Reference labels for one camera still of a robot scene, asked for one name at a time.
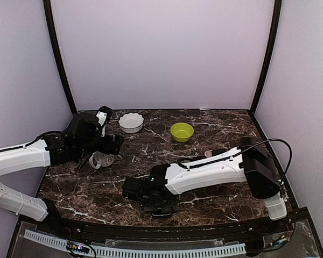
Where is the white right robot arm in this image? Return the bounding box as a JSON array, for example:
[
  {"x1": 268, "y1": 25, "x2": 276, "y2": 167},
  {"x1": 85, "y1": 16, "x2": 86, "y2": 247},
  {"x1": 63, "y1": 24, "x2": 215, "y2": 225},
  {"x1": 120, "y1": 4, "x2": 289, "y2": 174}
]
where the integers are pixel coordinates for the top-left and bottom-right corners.
[{"x1": 122, "y1": 137, "x2": 287, "y2": 233}]

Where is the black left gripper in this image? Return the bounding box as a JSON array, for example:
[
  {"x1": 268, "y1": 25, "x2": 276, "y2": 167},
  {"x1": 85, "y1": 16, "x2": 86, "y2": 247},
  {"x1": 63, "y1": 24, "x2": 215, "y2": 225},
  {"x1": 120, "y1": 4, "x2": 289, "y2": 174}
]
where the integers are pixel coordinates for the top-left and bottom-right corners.
[{"x1": 76, "y1": 133, "x2": 124, "y2": 159}]

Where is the white slotted cable duct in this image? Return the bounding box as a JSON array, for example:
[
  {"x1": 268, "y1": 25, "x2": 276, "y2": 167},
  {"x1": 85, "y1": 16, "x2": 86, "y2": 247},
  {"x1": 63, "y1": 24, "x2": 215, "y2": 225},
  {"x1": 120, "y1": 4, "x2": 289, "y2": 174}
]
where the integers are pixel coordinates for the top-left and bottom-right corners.
[{"x1": 23, "y1": 230, "x2": 247, "y2": 257}]

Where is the black frame post left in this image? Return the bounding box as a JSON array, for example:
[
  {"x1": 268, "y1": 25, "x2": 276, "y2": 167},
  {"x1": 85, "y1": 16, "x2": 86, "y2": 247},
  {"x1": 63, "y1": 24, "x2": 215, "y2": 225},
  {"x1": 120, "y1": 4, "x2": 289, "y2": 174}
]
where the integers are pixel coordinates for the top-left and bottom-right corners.
[{"x1": 43, "y1": 0, "x2": 77, "y2": 114}]

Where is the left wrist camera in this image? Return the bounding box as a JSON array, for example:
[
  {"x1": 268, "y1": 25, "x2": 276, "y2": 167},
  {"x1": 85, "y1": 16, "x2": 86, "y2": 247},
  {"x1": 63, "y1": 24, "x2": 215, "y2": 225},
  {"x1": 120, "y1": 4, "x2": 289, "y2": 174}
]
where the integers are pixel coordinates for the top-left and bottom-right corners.
[{"x1": 96, "y1": 106, "x2": 113, "y2": 137}]

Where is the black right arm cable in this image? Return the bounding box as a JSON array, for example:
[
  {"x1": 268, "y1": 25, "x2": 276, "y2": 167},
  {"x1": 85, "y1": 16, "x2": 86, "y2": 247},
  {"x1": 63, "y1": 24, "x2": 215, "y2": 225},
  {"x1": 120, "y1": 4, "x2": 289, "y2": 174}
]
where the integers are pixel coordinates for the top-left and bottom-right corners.
[{"x1": 231, "y1": 138, "x2": 293, "y2": 181}]

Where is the black smartphone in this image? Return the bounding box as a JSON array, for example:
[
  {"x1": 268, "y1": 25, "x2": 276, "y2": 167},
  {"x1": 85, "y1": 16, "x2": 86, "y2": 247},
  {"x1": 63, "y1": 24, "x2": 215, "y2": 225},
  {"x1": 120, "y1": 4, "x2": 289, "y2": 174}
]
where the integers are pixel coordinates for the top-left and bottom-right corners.
[{"x1": 151, "y1": 211, "x2": 172, "y2": 219}]

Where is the black frame post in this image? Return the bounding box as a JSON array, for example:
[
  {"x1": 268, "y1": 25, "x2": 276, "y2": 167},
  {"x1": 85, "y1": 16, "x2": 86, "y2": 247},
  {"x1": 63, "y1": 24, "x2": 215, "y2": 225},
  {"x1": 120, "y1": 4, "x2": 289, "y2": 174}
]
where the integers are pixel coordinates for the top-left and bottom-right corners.
[
  {"x1": 43, "y1": 0, "x2": 77, "y2": 114},
  {"x1": 249, "y1": 0, "x2": 282, "y2": 116}
]

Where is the black front rail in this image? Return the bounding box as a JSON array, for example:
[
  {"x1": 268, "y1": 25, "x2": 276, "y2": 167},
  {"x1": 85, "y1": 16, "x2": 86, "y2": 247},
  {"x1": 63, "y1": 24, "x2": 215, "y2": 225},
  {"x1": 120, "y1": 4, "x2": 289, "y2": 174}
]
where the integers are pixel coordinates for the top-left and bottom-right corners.
[{"x1": 38, "y1": 217, "x2": 295, "y2": 242}]

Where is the pink phone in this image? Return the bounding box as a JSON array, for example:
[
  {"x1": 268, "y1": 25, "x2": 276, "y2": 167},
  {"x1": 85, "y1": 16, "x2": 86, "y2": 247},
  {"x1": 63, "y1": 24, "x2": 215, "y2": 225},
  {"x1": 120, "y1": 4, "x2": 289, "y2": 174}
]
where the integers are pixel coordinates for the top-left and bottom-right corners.
[{"x1": 205, "y1": 150, "x2": 217, "y2": 157}]

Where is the white fluted ceramic bowl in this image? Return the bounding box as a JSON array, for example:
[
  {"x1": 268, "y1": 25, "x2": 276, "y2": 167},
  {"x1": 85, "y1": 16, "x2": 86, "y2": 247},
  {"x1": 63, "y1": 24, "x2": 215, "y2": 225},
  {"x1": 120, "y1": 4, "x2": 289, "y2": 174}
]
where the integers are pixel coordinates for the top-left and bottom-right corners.
[{"x1": 118, "y1": 113, "x2": 144, "y2": 134}]

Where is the green plastic bowl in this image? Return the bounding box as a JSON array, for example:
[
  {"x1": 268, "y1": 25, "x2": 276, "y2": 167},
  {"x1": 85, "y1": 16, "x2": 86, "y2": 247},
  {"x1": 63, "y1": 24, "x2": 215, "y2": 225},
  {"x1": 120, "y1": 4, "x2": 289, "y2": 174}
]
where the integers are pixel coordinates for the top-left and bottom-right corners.
[{"x1": 170, "y1": 123, "x2": 194, "y2": 142}]

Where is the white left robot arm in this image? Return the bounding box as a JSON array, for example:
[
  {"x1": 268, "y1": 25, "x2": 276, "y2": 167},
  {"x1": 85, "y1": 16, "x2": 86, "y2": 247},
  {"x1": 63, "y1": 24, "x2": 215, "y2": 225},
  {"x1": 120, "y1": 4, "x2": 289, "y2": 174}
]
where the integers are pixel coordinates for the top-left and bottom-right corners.
[{"x1": 0, "y1": 111, "x2": 124, "y2": 234}]

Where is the black frame post right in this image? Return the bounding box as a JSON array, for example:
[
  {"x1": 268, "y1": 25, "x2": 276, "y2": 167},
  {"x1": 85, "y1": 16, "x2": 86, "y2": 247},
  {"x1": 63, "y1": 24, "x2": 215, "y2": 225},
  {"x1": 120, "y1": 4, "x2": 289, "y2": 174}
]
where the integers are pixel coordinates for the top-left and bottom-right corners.
[{"x1": 249, "y1": 0, "x2": 282, "y2": 116}]

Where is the white patterned mug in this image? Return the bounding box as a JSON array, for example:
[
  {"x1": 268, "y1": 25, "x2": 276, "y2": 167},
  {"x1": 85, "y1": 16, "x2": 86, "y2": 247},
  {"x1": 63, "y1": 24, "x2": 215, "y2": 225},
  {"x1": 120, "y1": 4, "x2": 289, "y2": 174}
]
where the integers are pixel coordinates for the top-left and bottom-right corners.
[{"x1": 89, "y1": 152, "x2": 115, "y2": 170}]

